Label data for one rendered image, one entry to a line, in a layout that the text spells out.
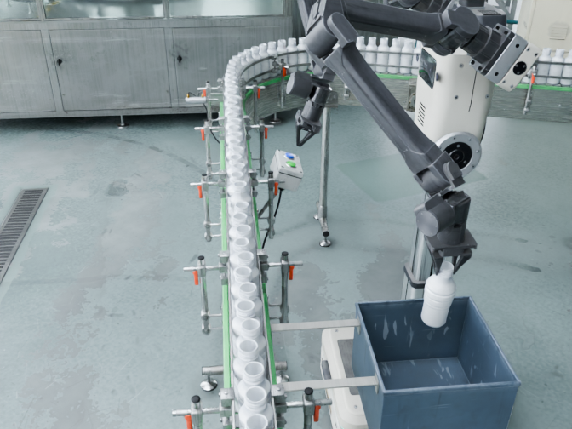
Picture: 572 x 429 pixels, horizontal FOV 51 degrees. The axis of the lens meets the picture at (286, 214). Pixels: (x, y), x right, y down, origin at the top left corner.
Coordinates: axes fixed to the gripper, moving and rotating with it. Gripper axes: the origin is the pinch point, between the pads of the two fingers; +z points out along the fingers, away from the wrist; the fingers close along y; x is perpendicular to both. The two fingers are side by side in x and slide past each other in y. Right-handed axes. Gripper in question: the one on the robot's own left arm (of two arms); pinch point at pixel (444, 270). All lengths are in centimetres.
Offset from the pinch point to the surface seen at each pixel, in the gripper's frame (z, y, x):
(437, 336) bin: 33.1, 6.6, 12.2
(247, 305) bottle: -2.4, -45.5, -9.4
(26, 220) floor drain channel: 119, -177, 225
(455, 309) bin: 23.9, 10.4, 12.5
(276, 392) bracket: 1, -41, -30
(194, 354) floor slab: 116, -70, 96
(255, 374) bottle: -1, -45, -27
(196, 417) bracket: 4, -56, -32
